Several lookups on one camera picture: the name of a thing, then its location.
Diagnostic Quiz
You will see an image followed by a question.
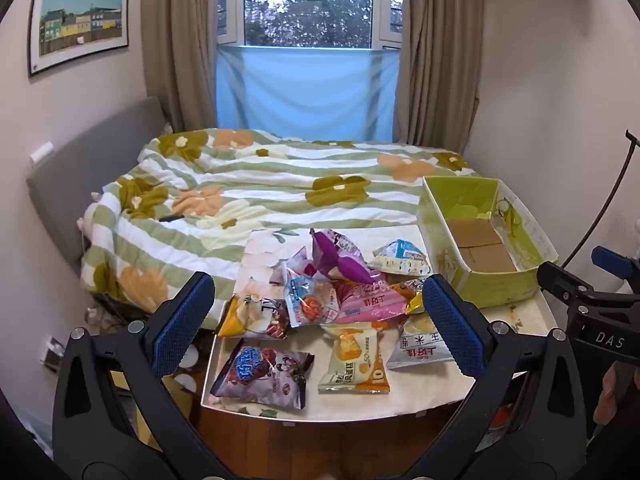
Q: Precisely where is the framed picture of houses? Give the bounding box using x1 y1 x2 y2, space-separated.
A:
27 0 131 79

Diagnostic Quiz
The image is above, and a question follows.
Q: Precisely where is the grey bed headboard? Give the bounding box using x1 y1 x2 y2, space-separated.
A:
26 95 168 277

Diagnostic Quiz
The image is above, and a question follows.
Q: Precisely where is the beige curtain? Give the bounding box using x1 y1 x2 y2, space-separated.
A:
140 0 222 133
392 0 485 152

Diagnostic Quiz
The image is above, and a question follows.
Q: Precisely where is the green cardboard box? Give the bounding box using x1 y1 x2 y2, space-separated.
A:
416 176 560 309

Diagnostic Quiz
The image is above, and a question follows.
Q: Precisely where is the window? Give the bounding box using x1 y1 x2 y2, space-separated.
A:
216 0 407 52

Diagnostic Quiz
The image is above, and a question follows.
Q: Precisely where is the white and light blue packet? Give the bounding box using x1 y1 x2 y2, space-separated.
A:
368 238 432 277

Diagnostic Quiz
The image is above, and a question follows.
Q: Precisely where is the purple sweet potato packet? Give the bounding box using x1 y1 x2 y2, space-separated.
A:
309 228 387 286

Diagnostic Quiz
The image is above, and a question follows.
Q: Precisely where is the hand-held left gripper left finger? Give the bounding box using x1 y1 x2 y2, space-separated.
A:
52 271 222 480

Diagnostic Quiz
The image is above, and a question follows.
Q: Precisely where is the grey packet with red label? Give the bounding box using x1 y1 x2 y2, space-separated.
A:
386 317 457 372

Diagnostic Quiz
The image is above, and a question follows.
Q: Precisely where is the light blue window cloth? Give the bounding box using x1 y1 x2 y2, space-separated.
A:
215 44 401 142

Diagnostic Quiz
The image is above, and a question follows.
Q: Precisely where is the small yellow snack packet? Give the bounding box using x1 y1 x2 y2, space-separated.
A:
391 280 427 315

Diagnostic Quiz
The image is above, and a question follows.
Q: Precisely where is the black cable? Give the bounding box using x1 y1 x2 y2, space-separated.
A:
565 129 640 268

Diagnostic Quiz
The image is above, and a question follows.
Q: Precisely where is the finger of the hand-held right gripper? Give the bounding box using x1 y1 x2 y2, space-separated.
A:
537 261 640 312
591 246 640 282

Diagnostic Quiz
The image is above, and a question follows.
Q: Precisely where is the wall socket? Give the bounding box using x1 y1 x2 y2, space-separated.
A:
41 337 66 373

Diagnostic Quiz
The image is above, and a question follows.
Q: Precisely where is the yellow and white chips bag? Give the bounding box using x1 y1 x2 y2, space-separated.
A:
216 292 291 339

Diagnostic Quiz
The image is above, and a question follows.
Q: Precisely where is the pink and white snack packet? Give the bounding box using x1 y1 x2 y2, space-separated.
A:
271 246 313 287

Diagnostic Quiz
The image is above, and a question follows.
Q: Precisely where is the blue and white snack packet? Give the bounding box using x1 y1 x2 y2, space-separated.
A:
283 264 342 329

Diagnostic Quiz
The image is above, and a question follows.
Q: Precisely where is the person's right hand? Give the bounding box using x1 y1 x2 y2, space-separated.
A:
594 362 640 427

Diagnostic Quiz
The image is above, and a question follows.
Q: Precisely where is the purple cookie packet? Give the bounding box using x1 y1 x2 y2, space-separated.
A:
210 342 315 411

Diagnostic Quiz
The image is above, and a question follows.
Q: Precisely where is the yellow and white cake packet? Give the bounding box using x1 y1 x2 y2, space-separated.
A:
317 324 391 395

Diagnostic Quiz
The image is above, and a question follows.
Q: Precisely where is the yellow box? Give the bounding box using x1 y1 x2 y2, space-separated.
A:
107 369 201 461

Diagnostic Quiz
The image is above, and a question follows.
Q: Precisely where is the red snack packet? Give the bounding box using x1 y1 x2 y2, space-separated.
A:
265 310 292 339

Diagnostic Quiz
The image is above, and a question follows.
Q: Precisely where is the floral green striped blanket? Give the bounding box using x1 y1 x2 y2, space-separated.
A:
79 128 483 318

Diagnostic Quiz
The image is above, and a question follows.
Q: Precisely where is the pink striped snack packet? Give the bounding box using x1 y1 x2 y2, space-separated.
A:
331 279 410 325

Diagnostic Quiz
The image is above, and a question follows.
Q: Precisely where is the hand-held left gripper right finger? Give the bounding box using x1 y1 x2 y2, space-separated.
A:
409 274 587 480

